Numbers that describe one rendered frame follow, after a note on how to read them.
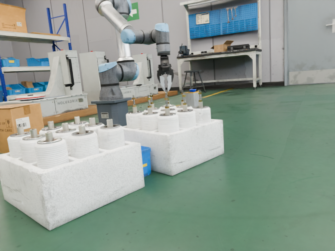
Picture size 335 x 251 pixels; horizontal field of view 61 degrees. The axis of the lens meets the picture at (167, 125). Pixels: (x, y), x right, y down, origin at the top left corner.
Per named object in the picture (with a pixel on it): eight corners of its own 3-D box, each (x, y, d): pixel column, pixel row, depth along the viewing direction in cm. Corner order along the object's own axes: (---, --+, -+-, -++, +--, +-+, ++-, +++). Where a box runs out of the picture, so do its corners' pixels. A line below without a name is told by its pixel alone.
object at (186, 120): (192, 144, 145) (190, 108, 142) (201, 148, 136) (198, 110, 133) (174, 147, 142) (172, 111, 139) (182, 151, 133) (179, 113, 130)
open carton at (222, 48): (217, 54, 616) (217, 43, 612) (234, 52, 590) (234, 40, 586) (210, 54, 594) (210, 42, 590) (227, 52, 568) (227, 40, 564)
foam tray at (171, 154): (119, 161, 149) (115, 127, 146) (171, 144, 176) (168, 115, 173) (172, 176, 122) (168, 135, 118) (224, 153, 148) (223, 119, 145)
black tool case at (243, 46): (229, 52, 589) (229, 47, 587) (250, 50, 575) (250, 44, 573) (227, 52, 558) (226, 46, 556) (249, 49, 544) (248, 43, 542)
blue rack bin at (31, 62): (26, 68, 632) (25, 58, 629) (41, 67, 665) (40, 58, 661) (41, 66, 608) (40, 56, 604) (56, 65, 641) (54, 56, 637)
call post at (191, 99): (187, 144, 174) (184, 93, 168) (195, 141, 179) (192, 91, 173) (196, 145, 169) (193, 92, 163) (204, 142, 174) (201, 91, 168)
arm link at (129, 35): (88, -13, 169) (130, 30, 145) (105, -11, 176) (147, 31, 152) (85, 6, 176) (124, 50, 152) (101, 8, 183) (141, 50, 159)
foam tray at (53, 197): (4, 199, 111) (-5, 155, 108) (90, 170, 139) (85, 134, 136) (49, 231, 85) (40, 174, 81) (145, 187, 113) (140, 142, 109)
